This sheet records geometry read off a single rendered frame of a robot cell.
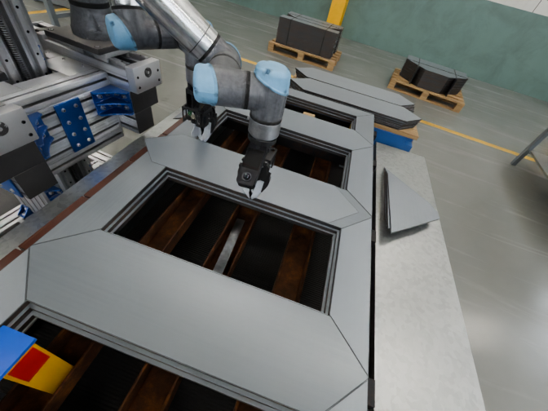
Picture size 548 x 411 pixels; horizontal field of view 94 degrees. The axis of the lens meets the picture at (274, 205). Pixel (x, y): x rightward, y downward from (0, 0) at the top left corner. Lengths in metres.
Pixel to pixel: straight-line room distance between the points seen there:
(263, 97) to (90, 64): 0.82
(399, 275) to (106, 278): 0.78
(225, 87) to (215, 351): 0.50
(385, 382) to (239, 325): 0.37
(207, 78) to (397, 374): 0.77
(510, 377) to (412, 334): 1.32
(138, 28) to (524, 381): 2.32
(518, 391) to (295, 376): 1.67
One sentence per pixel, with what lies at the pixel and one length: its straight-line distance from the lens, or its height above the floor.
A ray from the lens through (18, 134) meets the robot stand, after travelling 0.92.
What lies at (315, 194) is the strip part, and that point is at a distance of 0.83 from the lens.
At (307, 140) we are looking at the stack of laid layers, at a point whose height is 0.83.
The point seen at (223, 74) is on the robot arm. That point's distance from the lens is 0.56.
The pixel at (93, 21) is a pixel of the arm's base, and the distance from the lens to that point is 1.20.
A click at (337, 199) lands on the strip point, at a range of 0.85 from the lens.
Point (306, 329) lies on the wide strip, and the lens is 0.59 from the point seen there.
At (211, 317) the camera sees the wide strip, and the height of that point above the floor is 0.85.
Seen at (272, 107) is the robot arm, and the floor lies 1.15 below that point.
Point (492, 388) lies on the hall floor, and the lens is 2.00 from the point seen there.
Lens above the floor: 1.39
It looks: 46 degrees down
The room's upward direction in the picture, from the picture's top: 15 degrees clockwise
